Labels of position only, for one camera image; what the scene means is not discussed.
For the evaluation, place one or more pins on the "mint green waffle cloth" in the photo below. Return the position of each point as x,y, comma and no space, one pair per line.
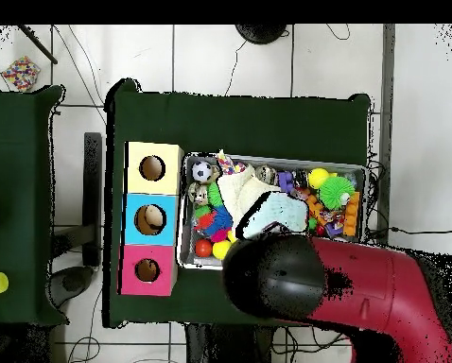
279,211

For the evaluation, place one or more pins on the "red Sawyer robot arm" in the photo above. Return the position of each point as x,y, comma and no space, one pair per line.
362,287

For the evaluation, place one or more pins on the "wooden box with three holes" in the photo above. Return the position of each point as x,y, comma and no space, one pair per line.
133,185

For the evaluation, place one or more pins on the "cream waffle cloth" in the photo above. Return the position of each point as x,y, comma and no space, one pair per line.
237,193

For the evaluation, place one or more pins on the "multicolour fuzzy caterpillar toy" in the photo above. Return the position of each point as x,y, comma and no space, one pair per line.
218,221

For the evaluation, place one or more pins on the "multicolour patterned cloth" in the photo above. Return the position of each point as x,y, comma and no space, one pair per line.
226,163

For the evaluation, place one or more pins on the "black and white soccer ball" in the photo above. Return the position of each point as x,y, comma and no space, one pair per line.
202,171

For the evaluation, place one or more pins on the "yellow smooth ball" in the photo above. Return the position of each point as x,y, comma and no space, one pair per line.
221,249

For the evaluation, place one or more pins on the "red smooth ball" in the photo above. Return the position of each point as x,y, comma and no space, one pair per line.
203,248

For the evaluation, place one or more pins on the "dark green table cloth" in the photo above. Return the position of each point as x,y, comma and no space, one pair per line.
241,124

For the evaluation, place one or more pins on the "yellow tennis ball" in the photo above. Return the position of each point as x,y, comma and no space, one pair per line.
318,177

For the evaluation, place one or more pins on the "green fuzzy ball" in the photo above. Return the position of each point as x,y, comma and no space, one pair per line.
337,191

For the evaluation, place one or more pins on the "black round stand base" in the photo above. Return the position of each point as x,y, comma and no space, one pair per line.
262,33

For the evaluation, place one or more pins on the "dark green side table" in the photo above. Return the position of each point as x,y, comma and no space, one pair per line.
14,151

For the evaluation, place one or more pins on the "colourful bean bag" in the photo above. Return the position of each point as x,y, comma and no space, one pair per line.
21,73

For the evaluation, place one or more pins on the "black slanted rod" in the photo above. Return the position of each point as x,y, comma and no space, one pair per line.
38,45

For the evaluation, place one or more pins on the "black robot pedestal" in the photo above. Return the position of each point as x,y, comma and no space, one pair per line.
226,344

